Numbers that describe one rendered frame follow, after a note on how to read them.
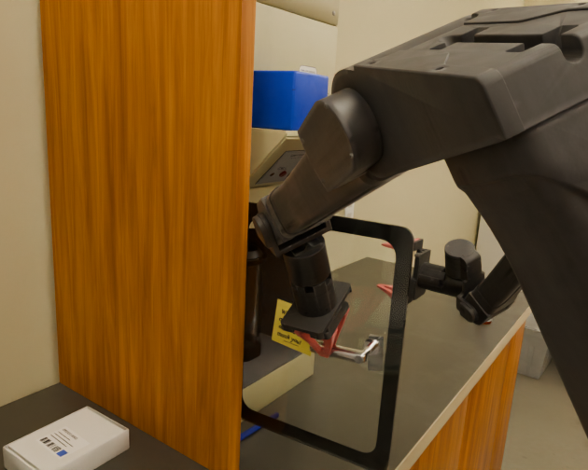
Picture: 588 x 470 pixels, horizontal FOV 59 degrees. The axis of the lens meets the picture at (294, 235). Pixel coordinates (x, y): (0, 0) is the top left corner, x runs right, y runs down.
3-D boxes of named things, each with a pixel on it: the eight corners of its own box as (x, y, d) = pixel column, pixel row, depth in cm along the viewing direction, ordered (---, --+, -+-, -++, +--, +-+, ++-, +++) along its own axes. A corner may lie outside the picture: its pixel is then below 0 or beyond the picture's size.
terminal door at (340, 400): (231, 412, 97) (238, 200, 88) (388, 475, 83) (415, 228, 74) (229, 414, 97) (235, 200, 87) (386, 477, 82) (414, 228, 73)
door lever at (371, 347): (323, 343, 84) (323, 328, 83) (380, 355, 79) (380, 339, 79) (307, 356, 79) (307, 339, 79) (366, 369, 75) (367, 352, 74)
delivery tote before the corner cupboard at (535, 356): (448, 353, 355) (454, 308, 348) (469, 335, 387) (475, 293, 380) (543, 384, 320) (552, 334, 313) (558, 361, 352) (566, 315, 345)
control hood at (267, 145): (226, 187, 87) (228, 126, 85) (328, 174, 113) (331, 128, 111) (281, 197, 81) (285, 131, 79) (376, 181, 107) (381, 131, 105)
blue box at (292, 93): (243, 127, 87) (244, 70, 85) (278, 127, 95) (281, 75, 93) (291, 131, 81) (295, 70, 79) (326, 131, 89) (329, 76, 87)
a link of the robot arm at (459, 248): (473, 326, 101) (507, 307, 104) (473, 283, 95) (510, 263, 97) (433, 292, 111) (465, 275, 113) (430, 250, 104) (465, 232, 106)
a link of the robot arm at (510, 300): (574, 216, 66) (636, 183, 68) (543, 184, 68) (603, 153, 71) (469, 334, 103) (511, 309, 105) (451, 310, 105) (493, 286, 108)
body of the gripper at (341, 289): (281, 332, 72) (270, 293, 68) (314, 284, 79) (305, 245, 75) (323, 343, 69) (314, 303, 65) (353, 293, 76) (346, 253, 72)
